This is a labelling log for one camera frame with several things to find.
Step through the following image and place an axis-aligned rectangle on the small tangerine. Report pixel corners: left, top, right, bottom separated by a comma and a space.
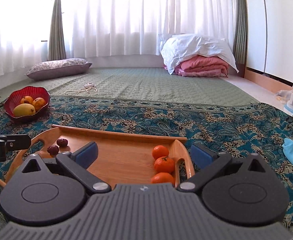
152, 145, 169, 160
153, 156, 175, 173
151, 172, 175, 186

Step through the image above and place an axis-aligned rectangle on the yellow mango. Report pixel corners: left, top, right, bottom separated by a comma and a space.
13, 103, 36, 117

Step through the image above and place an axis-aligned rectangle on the wooden serving tray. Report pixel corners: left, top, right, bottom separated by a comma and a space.
0, 124, 196, 189

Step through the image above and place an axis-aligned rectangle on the orange fruit in bowl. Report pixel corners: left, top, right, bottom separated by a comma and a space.
20, 95, 33, 105

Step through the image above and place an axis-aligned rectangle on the red-orange fruit in bowl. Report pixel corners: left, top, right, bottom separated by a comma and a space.
32, 97, 47, 112

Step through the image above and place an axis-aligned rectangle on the red fruit bowl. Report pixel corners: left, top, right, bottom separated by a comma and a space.
4, 86, 50, 123

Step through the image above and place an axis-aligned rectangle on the floral grey pillow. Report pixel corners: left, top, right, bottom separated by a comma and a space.
26, 58, 92, 81

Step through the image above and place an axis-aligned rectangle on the pink folded blanket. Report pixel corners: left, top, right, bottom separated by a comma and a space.
173, 55, 229, 77

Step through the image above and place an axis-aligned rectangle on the green quilted mat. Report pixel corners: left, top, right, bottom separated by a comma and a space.
0, 68, 258, 106

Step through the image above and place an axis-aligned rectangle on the left green curtain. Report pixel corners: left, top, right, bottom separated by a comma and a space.
48, 0, 66, 61

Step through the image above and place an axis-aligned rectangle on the green curtain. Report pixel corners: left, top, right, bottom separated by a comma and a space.
48, 0, 66, 61
233, 0, 248, 67

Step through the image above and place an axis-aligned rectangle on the right green curtain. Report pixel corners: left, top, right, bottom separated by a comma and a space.
233, 0, 248, 67

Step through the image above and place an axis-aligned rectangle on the white pillow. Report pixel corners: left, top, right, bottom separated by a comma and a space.
160, 34, 239, 74

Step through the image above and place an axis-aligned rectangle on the white coiled cable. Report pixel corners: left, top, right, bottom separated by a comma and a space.
64, 82, 99, 95

